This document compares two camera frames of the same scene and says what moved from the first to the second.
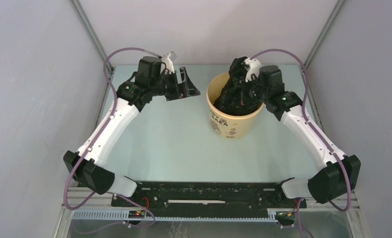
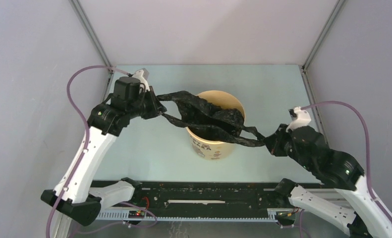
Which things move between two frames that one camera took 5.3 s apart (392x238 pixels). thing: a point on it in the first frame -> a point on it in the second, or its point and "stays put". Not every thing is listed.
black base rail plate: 172,195 stays put
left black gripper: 188,89 -> 157,107
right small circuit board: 285,215 stays put
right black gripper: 242,87 -> 272,142
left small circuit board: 136,213 stays put
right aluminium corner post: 337,7 stays put
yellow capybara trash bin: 225,125 -> 213,150
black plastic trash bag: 237,96 -> 202,120
